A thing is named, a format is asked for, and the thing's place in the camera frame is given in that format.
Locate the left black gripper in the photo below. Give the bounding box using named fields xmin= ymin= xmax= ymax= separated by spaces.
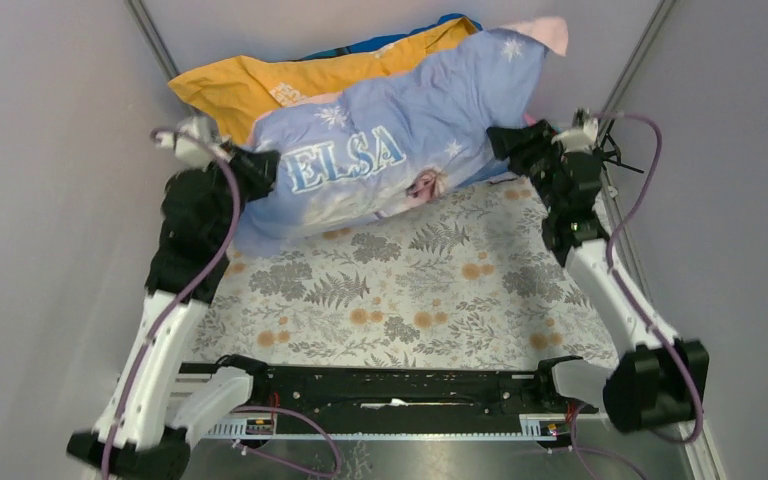
xmin=203 ymin=140 xmax=283 ymax=247

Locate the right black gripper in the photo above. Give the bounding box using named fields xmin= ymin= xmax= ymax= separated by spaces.
xmin=485 ymin=120 xmax=567 ymax=216

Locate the blue Elsa pillowcase pink inside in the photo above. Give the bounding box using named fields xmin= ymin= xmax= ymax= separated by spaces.
xmin=234 ymin=17 xmax=569 ymax=257

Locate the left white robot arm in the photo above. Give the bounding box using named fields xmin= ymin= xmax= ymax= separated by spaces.
xmin=67 ymin=146 xmax=280 ymax=479

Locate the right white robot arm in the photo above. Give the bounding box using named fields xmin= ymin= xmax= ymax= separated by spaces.
xmin=487 ymin=119 xmax=710 ymax=437

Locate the yellow Mickey Mouse pillow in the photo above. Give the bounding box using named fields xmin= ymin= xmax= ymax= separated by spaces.
xmin=168 ymin=20 xmax=479 ymax=143

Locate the blue cloth behind pillow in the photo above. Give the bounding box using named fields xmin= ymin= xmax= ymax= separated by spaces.
xmin=299 ymin=13 xmax=483 ymax=61

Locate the black tripod stand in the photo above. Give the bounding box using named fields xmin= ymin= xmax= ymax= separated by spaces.
xmin=597 ymin=133 xmax=645 ymax=174

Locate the floral patterned mat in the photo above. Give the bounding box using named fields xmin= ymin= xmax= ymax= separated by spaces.
xmin=189 ymin=179 xmax=617 ymax=370

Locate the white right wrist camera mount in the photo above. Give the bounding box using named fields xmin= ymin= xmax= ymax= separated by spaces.
xmin=551 ymin=109 xmax=599 ymax=153

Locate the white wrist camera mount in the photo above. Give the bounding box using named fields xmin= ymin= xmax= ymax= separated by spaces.
xmin=551 ymin=109 xmax=599 ymax=153
xmin=151 ymin=115 xmax=230 ymax=169

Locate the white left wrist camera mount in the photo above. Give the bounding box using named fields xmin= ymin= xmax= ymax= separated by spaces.
xmin=151 ymin=115 xmax=230 ymax=169

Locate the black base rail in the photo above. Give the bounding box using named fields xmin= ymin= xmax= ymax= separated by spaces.
xmin=173 ymin=355 xmax=574 ymax=441

